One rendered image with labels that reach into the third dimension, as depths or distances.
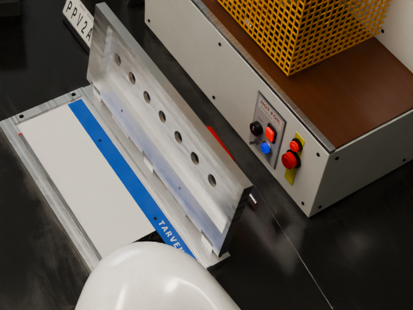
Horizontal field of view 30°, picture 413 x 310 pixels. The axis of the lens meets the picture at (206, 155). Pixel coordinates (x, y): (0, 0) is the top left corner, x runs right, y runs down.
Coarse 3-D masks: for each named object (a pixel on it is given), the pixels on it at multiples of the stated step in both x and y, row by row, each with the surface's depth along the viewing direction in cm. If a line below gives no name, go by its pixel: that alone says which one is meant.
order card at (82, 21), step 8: (72, 0) 154; (64, 8) 157; (72, 8) 155; (80, 8) 153; (72, 16) 155; (80, 16) 153; (88, 16) 151; (72, 24) 155; (80, 24) 153; (88, 24) 151; (80, 32) 154; (88, 32) 152; (88, 40) 152
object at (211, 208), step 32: (96, 32) 134; (128, 32) 128; (96, 64) 138; (128, 64) 130; (128, 96) 134; (160, 96) 124; (128, 128) 135; (160, 128) 128; (192, 128) 117; (160, 160) 129; (192, 160) 123; (224, 160) 113; (192, 192) 124; (224, 192) 117; (224, 224) 120
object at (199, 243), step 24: (72, 96) 143; (96, 96) 143; (24, 120) 139; (120, 144) 137; (24, 168) 135; (144, 168) 135; (48, 192) 130; (168, 216) 129; (72, 240) 125; (192, 240) 127; (216, 264) 125
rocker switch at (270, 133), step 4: (268, 124) 129; (268, 128) 129; (272, 128) 129; (268, 132) 129; (272, 132) 129; (276, 132) 128; (268, 136) 130; (272, 136) 129; (276, 136) 129; (272, 140) 130
